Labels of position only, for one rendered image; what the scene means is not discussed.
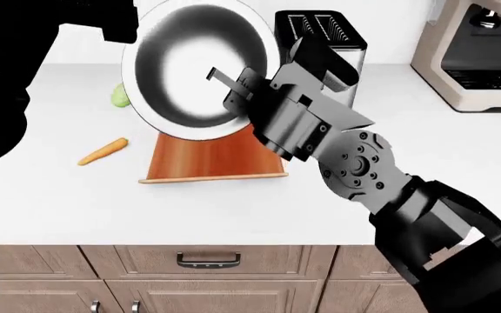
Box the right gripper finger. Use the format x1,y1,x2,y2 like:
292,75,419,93
222,88,258,117
206,66,272,98

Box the white steel bowl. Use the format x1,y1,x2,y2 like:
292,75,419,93
120,0,278,143

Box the wooden tray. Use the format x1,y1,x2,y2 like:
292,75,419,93
137,130,291,185

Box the pale green vegetable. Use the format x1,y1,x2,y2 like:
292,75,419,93
110,83,132,109

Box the black steel toaster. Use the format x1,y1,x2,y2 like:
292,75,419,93
273,9,370,111

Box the wide wooden drawer front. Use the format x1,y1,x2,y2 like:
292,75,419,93
79,244,338,281

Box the orange carrot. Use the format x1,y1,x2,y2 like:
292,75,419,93
77,137,130,167

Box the narrow wooden drawer front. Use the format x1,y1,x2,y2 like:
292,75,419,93
0,244,98,281
328,244,403,281

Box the wooden cabinet door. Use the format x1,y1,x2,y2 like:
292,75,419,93
0,279,113,313
318,279,429,313
104,279,323,313

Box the beige coffee machine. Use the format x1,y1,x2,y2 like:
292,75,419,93
410,3,501,114

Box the dark metal drawer handle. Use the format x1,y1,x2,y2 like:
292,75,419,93
176,250,242,270

